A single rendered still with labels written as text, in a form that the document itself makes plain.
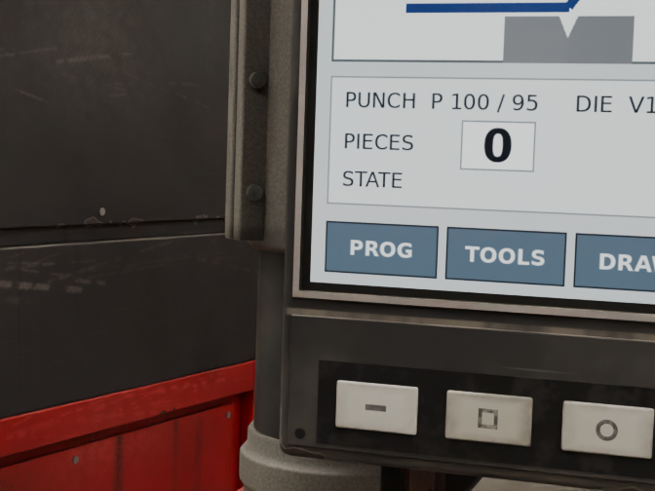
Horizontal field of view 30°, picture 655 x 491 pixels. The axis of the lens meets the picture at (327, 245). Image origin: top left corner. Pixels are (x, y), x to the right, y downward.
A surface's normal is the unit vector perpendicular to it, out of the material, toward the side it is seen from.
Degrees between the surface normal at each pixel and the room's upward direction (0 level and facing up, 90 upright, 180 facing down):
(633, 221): 90
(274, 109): 90
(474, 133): 90
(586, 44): 90
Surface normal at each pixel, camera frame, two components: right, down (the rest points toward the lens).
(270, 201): -0.69, 0.03
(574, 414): -0.30, 0.06
